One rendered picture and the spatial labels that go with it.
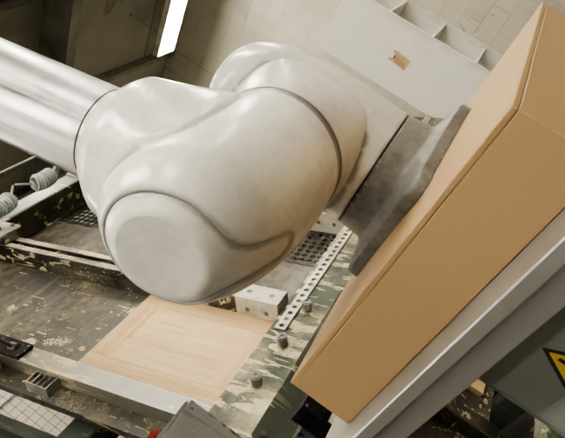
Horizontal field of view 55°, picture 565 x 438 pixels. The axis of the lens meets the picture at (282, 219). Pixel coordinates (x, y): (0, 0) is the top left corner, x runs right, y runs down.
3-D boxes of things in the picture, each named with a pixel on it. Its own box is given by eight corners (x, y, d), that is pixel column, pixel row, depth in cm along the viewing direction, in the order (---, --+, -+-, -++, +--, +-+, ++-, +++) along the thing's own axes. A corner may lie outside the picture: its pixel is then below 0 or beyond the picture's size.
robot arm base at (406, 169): (481, 89, 67) (443, 65, 68) (425, 190, 53) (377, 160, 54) (412, 181, 81) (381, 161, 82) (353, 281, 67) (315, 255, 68)
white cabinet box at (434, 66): (567, 118, 423) (348, -14, 449) (519, 173, 460) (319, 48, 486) (569, 95, 470) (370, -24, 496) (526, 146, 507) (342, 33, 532)
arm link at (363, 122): (422, 96, 68) (277, 5, 70) (385, 146, 53) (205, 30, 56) (360, 189, 78) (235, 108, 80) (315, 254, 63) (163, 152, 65)
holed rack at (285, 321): (285, 331, 130) (284, 329, 129) (274, 328, 131) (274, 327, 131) (432, 116, 258) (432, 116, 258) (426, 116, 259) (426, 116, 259)
